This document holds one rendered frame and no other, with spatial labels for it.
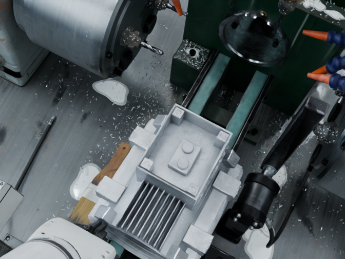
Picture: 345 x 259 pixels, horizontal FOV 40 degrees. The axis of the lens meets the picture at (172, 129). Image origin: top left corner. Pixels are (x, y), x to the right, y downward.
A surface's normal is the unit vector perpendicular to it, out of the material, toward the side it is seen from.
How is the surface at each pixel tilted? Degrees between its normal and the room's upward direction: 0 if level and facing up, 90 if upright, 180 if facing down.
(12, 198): 62
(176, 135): 0
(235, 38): 90
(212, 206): 0
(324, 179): 84
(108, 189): 0
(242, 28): 90
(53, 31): 70
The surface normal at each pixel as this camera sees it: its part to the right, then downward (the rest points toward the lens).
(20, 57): 0.88, 0.45
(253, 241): 0.07, -0.40
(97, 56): -0.43, 0.65
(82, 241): 0.46, -0.88
